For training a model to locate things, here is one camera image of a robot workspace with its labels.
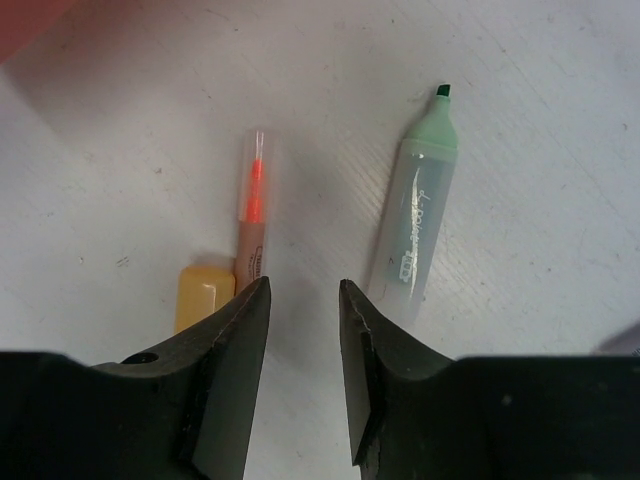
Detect red drawer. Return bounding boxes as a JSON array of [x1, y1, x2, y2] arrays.
[[0, 0, 74, 63]]

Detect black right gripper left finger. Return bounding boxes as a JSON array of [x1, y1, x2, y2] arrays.
[[1, 278, 271, 479]]

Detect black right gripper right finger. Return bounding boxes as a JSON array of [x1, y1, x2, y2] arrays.
[[339, 280, 639, 479]]

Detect orange cap highlighter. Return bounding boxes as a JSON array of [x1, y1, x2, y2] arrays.
[[174, 265, 236, 333]]

